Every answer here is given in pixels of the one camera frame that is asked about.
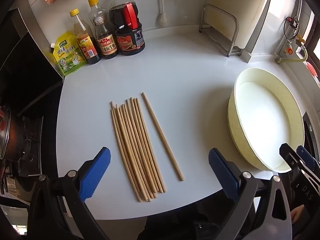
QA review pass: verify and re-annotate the black cable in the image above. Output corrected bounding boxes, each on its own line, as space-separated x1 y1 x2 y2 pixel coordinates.
283 17 300 40

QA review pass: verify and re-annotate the white-handled hanging brush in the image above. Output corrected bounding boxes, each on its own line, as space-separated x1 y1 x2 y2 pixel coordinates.
155 0 168 27

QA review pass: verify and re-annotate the pink dish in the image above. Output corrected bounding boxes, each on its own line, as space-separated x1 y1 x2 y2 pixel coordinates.
305 61 319 77

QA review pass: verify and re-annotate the metal cutting board rack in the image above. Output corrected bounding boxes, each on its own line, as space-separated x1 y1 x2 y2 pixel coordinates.
199 4 243 58

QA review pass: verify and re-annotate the gas valve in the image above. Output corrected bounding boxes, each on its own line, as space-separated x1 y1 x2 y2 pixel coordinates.
275 16 304 64

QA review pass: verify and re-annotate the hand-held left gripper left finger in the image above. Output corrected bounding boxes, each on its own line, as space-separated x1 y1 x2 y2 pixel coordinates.
26 147 111 240

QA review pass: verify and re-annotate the single wooden chopstick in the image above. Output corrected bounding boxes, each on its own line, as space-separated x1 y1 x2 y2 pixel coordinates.
141 92 185 182

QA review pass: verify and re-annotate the large red-handled soy sauce jug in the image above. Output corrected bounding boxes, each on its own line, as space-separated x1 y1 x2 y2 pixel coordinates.
109 0 146 56

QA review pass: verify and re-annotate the small yellow-cap vinegar bottle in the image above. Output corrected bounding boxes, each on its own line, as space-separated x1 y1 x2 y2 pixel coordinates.
69 9 102 65

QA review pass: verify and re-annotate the person's right hand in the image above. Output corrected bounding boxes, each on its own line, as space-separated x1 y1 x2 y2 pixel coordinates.
291 204 305 224

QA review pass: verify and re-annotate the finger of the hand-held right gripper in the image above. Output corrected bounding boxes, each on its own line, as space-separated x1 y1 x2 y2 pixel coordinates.
296 145 319 173
279 143 304 173

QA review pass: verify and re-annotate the gas stove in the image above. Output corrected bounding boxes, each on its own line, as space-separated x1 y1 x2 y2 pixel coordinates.
0 115 44 180

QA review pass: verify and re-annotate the yellow seasoning pouch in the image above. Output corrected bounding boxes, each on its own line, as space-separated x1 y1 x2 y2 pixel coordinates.
51 31 87 77

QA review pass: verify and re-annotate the white cutting board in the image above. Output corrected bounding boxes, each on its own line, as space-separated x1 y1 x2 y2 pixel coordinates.
200 0 275 63

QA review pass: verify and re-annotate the window frame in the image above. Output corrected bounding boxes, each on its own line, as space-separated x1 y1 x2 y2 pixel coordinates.
299 0 320 55

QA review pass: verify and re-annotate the pile of wooden chopsticks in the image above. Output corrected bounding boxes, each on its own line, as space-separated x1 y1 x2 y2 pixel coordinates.
111 97 167 203

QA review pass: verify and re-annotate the white round basin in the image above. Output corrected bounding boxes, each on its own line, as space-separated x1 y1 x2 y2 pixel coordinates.
227 67 305 173

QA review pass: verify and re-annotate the tall yellow-cap sauce bottle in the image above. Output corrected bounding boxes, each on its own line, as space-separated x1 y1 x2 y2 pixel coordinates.
88 0 119 60

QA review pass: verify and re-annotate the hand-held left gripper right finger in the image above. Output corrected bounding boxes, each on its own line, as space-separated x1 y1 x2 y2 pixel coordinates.
209 148 293 240

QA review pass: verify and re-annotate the yellow gas hose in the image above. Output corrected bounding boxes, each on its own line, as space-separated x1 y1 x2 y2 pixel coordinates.
282 39 308 63

